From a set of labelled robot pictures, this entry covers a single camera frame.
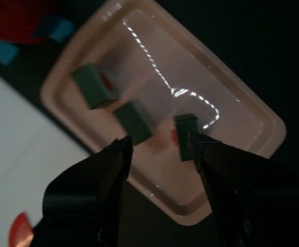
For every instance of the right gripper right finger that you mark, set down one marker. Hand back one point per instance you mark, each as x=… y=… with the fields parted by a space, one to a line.
x=251 y=199

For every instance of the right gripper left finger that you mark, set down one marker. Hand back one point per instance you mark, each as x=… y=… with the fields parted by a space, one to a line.
x=87 y=199

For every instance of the red toy knife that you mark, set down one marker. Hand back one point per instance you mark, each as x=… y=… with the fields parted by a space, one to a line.
x=20 y=231

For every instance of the white cutting board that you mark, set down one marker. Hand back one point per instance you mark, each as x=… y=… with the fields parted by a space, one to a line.
x=19 y=144

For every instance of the small green-centre sushi piece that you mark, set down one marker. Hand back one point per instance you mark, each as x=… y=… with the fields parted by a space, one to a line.
x=135 y=123

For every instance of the small red-centre sushi piece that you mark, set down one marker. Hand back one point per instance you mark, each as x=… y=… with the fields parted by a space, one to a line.
x=184 y=127
x=92 y=87

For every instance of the pink rectangular plate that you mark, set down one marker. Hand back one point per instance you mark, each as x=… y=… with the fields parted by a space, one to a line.
x=224 y=96

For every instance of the blue toy block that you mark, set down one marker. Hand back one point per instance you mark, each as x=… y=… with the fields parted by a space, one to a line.
x=4 y=52
x=57 y=28

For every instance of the red plastic cup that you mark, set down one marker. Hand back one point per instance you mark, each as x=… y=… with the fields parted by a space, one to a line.
x=9 y=19

